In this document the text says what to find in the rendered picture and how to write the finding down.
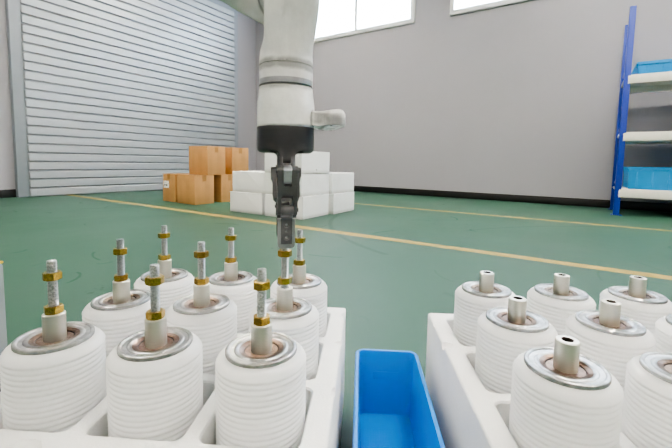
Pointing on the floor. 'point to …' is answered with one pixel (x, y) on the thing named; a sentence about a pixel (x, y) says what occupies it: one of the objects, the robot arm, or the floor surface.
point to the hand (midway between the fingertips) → (285, 232)
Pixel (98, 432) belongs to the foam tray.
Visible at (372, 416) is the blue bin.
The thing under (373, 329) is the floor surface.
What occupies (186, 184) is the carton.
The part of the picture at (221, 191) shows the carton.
